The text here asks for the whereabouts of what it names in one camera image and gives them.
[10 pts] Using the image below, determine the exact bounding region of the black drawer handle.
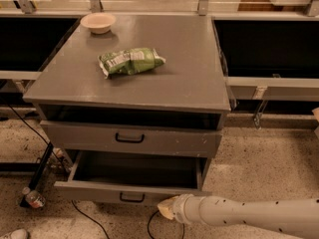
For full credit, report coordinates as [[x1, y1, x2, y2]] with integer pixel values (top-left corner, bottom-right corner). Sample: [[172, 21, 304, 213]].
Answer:
[[120, 192, 146, 203], [115, 132, 145, 143]]

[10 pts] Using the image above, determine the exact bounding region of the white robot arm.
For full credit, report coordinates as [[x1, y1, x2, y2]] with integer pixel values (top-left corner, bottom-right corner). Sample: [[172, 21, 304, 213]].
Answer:
[[158, 194, 319, 239]]

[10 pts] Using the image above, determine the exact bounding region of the plastic water bottle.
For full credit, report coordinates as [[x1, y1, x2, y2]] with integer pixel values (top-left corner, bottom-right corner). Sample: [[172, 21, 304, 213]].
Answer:
[[22, 187, 46, 208]]

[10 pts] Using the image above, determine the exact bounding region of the grey wooden drawer cabinet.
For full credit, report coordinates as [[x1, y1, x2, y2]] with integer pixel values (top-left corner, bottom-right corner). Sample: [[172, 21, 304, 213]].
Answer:
[[22, 13, 232, 184]]

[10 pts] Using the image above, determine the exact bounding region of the black lower drawer handle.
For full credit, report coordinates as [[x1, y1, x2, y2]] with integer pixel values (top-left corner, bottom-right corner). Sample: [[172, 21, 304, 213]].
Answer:
[[120, 192, 146, 203]]

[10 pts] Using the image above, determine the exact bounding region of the white shoe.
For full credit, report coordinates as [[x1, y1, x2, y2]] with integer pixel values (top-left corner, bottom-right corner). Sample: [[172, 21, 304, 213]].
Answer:
[[0, 229, 28, 239]]

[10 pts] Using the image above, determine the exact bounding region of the black floor cable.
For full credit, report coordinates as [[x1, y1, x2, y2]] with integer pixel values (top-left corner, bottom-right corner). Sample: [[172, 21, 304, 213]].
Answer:
[[0, 97, 185, 239]]

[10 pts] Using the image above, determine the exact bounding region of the black upper drawer handle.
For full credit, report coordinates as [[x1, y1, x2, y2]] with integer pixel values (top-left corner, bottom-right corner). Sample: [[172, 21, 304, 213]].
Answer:
[[115, 132, 145, 143]]

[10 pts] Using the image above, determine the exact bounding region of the black metal floor stand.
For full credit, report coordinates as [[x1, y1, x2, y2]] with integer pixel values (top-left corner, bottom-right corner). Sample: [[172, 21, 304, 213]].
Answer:
[[0, 141, 55, 209]]

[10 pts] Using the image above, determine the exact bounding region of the beige paper bowl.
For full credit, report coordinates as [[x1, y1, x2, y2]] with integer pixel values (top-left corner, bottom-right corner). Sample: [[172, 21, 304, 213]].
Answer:
[[80, 13, 116, 34]]

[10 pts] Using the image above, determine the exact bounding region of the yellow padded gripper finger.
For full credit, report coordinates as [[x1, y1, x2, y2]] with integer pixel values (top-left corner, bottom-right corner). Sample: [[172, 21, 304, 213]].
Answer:
[[158, 196, 177, 220]]

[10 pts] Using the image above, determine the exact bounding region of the grey drawer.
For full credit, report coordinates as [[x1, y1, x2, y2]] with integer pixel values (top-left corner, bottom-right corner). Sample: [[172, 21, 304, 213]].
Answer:
[[55, 150, 208, 206], [41, 120, 221, 157]]

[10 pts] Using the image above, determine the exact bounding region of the green chip bag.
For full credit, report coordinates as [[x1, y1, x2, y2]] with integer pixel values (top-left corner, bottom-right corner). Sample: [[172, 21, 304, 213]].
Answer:
[[98, 48, 165, 78]]

